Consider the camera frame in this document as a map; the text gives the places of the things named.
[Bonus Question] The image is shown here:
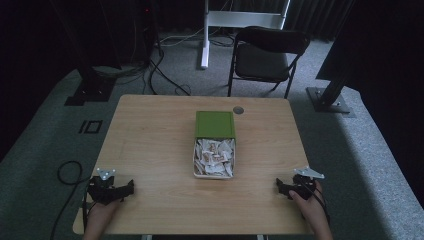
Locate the black floor cable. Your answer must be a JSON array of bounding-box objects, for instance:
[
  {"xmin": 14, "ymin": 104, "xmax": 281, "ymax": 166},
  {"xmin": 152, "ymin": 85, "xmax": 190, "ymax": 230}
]
[{"xmin": 147, "ymin": 46, "xmax": 192, "ymax": 97}]

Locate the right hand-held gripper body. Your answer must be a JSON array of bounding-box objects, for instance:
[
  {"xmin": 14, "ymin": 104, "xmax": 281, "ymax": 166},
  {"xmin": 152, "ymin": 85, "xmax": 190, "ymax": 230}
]
[{"xmin": 289, "ymin": 166, "xmax": 325, "ymax": 201}]

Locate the pile of white paper packets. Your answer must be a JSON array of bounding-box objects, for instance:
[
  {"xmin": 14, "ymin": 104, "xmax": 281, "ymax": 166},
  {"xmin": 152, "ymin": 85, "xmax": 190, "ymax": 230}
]
[{"xmin": 194, "ymin": 138, "xmax": 236, "ymax": 177}]

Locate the dark curtain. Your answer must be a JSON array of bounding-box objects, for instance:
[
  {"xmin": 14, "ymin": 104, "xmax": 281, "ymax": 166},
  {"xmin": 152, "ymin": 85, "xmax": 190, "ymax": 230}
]
[{"xmin": 229, "ymin": 0, "xmax": 354, "ymax": 42}]

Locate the white metal desk frame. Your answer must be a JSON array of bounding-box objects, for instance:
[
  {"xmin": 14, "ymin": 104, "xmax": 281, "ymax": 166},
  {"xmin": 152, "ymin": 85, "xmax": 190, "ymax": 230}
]
[{"xmin": 200, "ymin": 0, "xmax": 292, "ymax": 70}]

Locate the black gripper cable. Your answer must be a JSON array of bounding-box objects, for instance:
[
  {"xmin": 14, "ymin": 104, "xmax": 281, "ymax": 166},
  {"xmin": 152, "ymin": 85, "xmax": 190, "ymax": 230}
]
[
  {"xmin": 308, "ymin": 181, "xmax": 332, "ymax": 225},
  {"xmin": 49, "ymin": 160, "xmax": 92, "ymax": 240}
]

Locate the dark computer tower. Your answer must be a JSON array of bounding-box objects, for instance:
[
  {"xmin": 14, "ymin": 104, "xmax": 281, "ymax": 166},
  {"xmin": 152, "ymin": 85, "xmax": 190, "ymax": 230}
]
[{"xmin": 131, "ymin": 0, "xmax": 158, "ymax": 65}]

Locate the white floor cable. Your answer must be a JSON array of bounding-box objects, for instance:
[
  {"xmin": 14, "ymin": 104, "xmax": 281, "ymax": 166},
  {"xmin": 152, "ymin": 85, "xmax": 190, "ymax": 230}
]
[{"xmin": 159, "ymin": 27, "xmax": 206, "ymax": 47}]

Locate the person's right hand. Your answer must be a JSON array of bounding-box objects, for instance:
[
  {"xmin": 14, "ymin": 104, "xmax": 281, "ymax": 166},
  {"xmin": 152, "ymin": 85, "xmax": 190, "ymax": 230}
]
[{"xmin": 288, "ymin": 180, "xmax": 325, "ymax": 223}]

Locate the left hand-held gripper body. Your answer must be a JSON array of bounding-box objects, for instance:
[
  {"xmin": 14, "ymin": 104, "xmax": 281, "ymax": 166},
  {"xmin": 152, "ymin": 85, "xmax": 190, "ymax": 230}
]
[{"xmin": 87, "ymin": 167, "xmax": 123, "ymax": 205}]

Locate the person's left hand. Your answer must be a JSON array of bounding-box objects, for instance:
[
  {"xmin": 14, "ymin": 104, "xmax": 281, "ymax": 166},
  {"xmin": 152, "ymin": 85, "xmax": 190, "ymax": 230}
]
[{"xmin": 86, "ymin": 198, "xmax": 123, "ymax": 232}]

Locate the black folding chair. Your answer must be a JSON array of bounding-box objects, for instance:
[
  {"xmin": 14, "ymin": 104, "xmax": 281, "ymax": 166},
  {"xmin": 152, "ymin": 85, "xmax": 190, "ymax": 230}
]
[{"xmin": 227, "ymin": 25, "xmax": 311, "ymax": 100}]

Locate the green box sleeve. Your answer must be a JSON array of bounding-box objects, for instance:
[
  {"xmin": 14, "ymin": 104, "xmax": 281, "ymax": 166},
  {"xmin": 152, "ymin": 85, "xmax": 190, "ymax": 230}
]
[{"xmin": 194, "ymin": 110, "xmax": 237, "ymax": 140}]

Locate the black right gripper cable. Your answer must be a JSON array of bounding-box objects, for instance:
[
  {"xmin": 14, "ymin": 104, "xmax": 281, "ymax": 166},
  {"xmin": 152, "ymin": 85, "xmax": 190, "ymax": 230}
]
[{"xmin": 308, "ymin": 181, "xmax": 332, "ymax": 225}]

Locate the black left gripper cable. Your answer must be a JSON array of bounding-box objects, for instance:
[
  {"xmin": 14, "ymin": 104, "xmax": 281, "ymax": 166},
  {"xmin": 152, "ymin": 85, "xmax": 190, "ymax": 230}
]
[{"xmin": 49, "ymin": 160, "xmax": 92, "ymax": 240}]

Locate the white box tray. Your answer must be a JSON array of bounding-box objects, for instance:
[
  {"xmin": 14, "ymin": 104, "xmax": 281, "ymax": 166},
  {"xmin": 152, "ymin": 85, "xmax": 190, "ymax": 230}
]
[{"xmin": 192, "ymin": 137, "xmax": 237, "ymax": 180}]

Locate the black metal stand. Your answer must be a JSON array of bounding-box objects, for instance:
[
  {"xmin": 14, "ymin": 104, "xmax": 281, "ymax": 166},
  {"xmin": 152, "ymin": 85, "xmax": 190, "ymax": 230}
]
[
  {"xmin": 305, "ymin": 0, "xmax": 356, "ymax": 118},
  {"xmin": 49, "ymin": 0, "xmax": 117, "ymax": 107}
]

